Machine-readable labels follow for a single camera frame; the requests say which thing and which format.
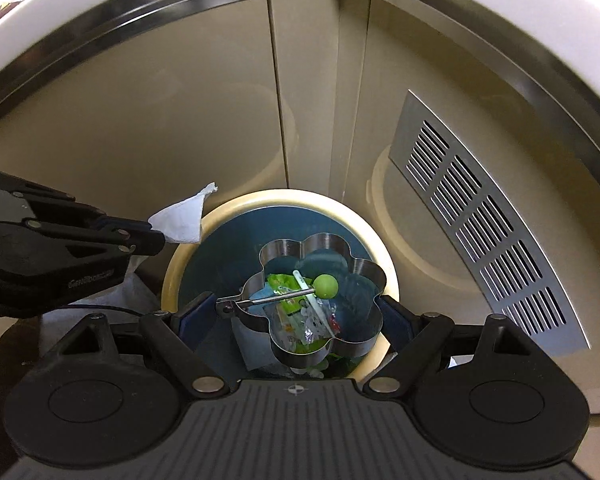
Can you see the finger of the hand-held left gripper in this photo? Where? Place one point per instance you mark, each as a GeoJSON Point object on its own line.
{"type": "Point", "coordinates": [80, 210]}
{"type": "Point", "coordinates": [130, 242]}

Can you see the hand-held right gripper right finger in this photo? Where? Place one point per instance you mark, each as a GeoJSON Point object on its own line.
{"type": "Point", "coordinates": [397, 322]}

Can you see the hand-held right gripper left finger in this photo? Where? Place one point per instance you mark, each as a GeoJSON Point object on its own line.
{"type": "Point", "coordinates": [197, 317]}

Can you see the cream rimmed trash bin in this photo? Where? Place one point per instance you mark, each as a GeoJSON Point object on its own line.
{"type": "Point", "coordinates": [180, 270]}

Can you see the white tissue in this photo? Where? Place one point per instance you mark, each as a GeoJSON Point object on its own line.
{"type": "Point", "coordinates": [182, 220]}

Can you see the pale green toothbrush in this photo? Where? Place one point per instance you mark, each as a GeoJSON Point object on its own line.
{"type": "Point", "coordinates": [325, 322]}

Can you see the green printed snack packet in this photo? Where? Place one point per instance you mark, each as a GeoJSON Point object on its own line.
{"type": "Point", "coordinates": [280, 281]}

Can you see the beige cabinet door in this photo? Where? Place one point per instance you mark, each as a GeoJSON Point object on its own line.
{"type": "Point", "coordinates": [130, 135]}
{"type": "Point", "coordinates": [480, 85]}

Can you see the metal vent grille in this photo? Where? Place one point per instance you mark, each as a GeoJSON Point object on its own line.
{"type": "Point", "coordinates": [480, 210]}

